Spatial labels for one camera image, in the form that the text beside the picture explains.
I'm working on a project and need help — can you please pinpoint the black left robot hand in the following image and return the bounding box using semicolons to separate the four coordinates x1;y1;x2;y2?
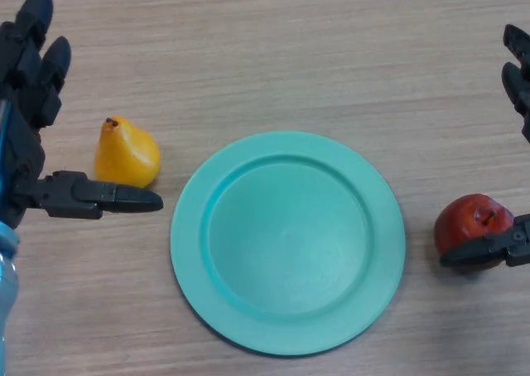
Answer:
0;0;164;230

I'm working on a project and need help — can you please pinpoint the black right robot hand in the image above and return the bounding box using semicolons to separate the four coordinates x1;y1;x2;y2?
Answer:
439;23;530;269

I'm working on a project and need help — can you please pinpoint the yellow pear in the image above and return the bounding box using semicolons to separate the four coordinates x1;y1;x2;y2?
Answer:
94;116;161;189

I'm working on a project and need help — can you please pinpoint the green round plate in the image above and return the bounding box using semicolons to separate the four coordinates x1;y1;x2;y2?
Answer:
170;130;407;357

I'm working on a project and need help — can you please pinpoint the red apple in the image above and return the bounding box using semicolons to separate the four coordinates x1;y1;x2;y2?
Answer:
433;193;517;272

